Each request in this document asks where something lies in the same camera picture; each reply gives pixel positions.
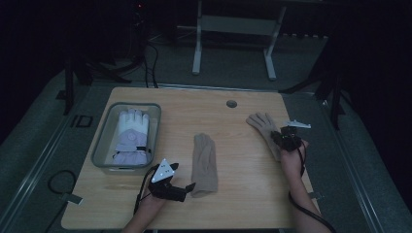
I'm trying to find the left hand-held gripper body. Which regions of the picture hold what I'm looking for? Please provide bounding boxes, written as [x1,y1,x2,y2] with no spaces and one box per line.
[148,157,189,203]

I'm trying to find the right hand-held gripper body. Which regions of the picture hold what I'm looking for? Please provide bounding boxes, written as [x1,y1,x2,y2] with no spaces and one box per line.
[278,118,312,152]

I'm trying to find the beige glove with dark button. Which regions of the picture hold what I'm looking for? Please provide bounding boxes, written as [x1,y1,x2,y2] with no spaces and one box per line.
[245,112,283,162]

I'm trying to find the plain beige glove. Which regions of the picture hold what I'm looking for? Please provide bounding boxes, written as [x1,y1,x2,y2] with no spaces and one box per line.
[189,132,219,199]

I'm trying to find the purple and white glove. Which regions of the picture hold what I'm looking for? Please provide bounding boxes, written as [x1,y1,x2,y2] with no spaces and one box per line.
[111,109,153,166]

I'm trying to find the clear plastic bin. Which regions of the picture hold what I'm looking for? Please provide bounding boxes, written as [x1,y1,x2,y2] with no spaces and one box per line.
[91,102,162,175]

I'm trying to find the person's left hand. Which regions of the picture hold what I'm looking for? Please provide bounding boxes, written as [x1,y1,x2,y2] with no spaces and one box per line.
[137,190,168,216]

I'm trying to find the person's right hand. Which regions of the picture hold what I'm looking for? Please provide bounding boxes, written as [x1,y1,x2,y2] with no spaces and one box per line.
[280,140,310,178]

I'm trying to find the black stand with angled legs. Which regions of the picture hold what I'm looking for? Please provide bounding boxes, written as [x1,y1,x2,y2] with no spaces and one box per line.
[279,62,347,131]

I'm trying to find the grey floor tag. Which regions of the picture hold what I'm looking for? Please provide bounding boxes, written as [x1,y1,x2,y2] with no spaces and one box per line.
[59,192,85,206]

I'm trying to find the white metal stand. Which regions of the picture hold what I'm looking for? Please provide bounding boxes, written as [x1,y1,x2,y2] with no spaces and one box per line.
[191,0,288,82]

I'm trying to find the black tripod stand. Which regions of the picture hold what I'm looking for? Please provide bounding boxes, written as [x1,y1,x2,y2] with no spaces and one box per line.
[62,52,132,117]

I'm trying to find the left hand-held gripper black cable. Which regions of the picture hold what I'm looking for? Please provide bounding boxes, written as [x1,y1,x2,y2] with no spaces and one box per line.
[133,164,160,216]

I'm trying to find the hand-held gripper black cable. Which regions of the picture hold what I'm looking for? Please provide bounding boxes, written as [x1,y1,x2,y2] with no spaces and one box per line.
[133,164,160,216]
[288,141,338,233]

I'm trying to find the right hand-held gripper black cable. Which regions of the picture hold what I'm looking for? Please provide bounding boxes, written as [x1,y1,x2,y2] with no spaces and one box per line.
[288,141,338,233]

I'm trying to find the black hanging cables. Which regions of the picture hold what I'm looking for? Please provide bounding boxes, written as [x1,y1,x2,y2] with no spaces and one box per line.
[141,40,159,89]

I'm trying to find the black looped floor cable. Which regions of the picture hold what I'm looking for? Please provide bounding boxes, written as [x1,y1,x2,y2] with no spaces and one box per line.
[48,170,78,195]

